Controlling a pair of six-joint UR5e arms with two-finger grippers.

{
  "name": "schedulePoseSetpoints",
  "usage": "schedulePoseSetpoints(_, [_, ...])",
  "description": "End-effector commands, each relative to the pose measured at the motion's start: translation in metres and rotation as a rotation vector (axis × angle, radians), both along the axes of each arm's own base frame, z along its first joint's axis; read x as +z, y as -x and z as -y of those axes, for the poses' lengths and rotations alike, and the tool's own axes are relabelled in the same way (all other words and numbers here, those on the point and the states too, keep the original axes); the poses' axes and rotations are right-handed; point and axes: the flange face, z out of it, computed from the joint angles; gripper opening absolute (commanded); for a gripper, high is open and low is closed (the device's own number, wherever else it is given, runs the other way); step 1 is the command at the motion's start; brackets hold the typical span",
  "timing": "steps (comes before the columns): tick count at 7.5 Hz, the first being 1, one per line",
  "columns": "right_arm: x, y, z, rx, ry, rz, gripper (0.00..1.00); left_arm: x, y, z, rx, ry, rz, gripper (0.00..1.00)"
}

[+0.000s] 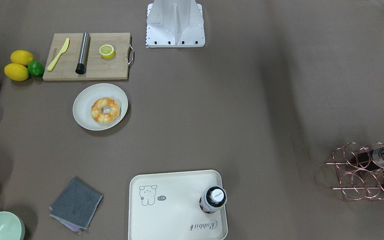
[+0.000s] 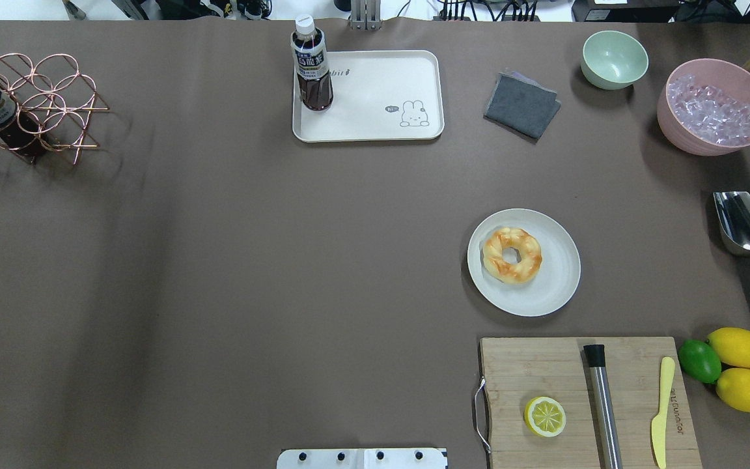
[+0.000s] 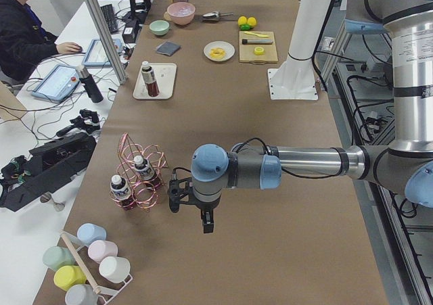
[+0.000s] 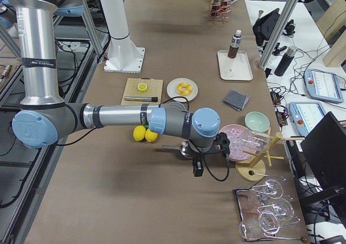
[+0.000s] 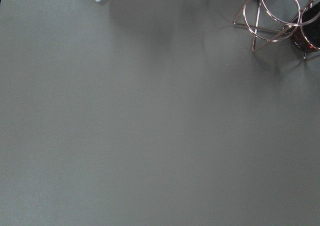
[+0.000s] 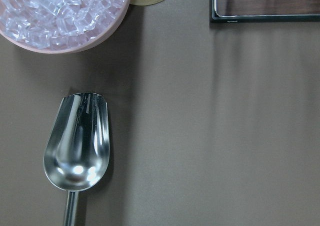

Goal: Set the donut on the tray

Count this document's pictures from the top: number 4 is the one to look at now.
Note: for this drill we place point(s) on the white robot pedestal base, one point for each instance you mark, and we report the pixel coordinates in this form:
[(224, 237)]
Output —
[(123, 55)]

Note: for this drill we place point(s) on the black thermos bottle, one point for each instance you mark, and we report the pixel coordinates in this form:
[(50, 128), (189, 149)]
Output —
[(285, 61)]

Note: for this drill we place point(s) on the aluminium frame post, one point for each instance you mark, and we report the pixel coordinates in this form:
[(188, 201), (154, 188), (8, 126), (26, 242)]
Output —
[(283, 19)]

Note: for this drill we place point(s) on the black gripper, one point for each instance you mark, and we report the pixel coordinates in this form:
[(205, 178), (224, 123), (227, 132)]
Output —
[(196, 155)]

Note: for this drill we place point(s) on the steel muddler black tip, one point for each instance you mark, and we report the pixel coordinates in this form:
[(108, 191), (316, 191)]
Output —
[(142, 99)]

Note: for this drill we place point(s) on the white round plate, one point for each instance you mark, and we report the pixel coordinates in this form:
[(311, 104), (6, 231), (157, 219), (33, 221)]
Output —
[(172, 90)]

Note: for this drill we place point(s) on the glazed twisted donut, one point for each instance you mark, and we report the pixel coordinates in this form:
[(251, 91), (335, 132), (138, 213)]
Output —
[(184, 89)]

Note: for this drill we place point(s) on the mint green bowl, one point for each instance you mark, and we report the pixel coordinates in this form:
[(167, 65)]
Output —
[(257, 121)]

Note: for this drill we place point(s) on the yellow lemon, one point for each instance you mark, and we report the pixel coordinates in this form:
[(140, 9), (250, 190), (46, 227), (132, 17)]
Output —
[(150, 136), (139, 133)]

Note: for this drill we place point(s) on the lemon half slice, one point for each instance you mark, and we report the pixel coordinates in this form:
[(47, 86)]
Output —
[(142, 87)]

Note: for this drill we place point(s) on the mirror tray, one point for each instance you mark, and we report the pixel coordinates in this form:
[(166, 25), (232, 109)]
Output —
[(248, 202)]

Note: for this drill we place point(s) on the cream rectangular tray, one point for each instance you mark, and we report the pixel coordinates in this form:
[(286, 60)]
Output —
[(234, 69)]

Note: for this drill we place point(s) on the blue teach pendant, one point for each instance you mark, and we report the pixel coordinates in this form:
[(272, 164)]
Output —
[(324, 86), (306, 115)]

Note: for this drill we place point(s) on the dark tea bottle on tray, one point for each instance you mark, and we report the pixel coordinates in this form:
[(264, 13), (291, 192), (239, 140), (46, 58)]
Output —
[(235, 43)]

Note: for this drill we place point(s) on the clear glass cup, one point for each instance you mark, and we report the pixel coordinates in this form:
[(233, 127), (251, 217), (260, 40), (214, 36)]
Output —
[(268, 221)]

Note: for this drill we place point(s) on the copper wire bottle rack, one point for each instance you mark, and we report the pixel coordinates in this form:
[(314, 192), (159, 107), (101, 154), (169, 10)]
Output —
[(223, 14)]

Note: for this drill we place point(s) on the wooden cup tree stand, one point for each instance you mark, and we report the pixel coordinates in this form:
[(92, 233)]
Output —
[(254, 169)]

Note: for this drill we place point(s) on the grey folded cloth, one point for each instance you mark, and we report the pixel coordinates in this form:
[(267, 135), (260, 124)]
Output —
[(236, 100)]

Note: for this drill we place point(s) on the pink bowl of ice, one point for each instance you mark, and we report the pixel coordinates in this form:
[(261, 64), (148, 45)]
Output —
[(238, 144)]

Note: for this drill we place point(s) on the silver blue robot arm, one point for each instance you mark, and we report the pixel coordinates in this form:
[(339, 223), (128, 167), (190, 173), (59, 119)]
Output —
[(45, 117)]

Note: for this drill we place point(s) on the black monitor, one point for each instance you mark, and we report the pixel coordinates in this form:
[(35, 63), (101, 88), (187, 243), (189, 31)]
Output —
[(324, 150)]

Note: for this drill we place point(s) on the bamboo cutting board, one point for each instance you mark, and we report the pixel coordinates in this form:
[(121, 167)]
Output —
[(154, 89)]

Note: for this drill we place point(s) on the steel scoop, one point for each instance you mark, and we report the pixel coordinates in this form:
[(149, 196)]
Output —
[(183, 148)]

